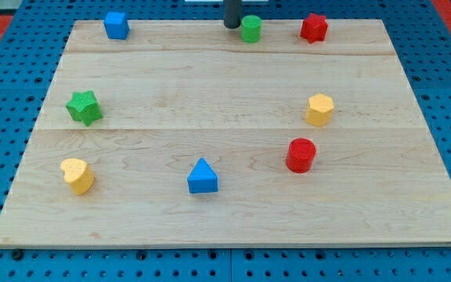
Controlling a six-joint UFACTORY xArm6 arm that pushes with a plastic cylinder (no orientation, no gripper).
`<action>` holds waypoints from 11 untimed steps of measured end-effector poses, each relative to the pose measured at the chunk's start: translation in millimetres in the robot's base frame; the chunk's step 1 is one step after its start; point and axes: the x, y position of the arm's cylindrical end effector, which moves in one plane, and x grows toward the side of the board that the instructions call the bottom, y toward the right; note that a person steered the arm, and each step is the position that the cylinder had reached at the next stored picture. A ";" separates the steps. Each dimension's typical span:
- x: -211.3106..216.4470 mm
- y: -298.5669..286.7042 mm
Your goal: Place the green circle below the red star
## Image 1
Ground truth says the yellow hexagon block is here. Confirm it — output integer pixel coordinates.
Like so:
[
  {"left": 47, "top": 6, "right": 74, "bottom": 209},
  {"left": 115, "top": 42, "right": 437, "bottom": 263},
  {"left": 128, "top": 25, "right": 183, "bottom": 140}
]
[{"left": 305, "top": 93, "right": 334, "bottom": 127}]

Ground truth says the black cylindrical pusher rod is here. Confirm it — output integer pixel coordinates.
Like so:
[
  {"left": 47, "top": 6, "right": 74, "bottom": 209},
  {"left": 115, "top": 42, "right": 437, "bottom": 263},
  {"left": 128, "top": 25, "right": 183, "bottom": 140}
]
[{"left": 223, "top": 0, "right": 242, "bottom": 29}]

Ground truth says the green star block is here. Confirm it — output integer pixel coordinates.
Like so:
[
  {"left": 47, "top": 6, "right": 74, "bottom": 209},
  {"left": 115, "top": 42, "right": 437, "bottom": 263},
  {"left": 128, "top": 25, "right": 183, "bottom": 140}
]
[{"left": 66, "top": 90, "right": 103, "bottom": 126}]

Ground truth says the light wooden board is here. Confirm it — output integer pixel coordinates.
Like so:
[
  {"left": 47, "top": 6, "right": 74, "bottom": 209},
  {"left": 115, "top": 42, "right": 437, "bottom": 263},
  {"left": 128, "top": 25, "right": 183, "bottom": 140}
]
[{"left": 0, "top": 20, "right": 451, "bottom": 249}]

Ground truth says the red star block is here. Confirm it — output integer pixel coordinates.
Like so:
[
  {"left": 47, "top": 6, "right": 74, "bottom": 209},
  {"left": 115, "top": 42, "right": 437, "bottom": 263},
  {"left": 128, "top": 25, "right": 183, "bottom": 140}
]
[{"left": 300, "top": 13, "right": 328, "bottom": 44}]

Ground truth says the blue cube block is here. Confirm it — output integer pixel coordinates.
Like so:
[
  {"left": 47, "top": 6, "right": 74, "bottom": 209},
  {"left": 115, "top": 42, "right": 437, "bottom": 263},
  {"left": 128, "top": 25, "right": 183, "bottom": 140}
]
[{"left": 103, "top": 12, "right": 130, "bottom": 40}]

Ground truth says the green cylinder block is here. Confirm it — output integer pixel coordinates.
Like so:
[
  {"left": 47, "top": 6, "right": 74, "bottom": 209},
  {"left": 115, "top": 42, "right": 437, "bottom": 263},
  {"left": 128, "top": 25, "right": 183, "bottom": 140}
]
[{"left": 241, "top": 15, "right": 262, "bottom": 43}]

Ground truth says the yellow heart block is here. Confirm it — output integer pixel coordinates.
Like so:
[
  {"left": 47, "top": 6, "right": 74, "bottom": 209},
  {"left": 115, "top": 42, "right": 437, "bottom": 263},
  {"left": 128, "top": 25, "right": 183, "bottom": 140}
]
[{"left": 60, "top": 158, "right": 95, "bottom": 195}]

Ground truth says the red cylinder block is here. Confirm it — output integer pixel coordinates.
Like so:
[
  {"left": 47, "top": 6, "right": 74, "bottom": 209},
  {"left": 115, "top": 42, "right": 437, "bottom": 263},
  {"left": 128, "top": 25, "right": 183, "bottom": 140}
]
[{"left": 285, "top": 138, "right": 316, "bottom": 173}]

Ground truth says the blue triangle block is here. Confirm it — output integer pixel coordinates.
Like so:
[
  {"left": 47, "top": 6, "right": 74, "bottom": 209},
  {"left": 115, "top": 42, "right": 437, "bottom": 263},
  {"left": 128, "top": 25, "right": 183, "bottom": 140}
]
[{"left": 187, "top": 158, "right": 218, "bottom": 193}]

